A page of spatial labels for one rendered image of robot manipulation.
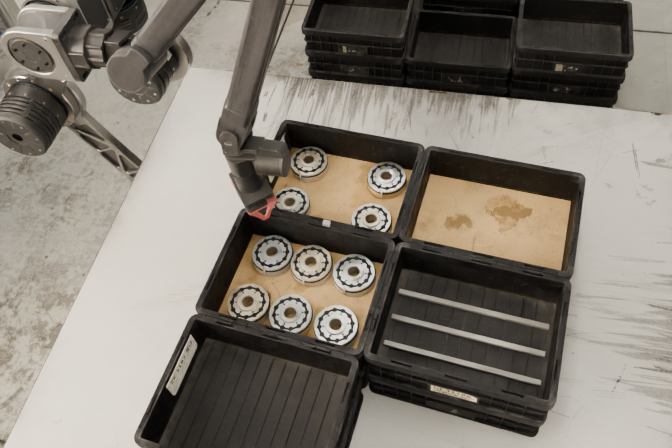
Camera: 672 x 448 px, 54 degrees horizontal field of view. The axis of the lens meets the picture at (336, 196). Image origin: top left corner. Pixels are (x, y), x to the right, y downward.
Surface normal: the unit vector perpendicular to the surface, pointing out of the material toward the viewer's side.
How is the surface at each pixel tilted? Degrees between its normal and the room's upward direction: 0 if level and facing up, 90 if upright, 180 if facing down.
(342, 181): 0
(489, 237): 0
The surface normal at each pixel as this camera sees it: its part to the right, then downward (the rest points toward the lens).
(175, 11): -0.19, 0.65
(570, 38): -0.09, -0.58
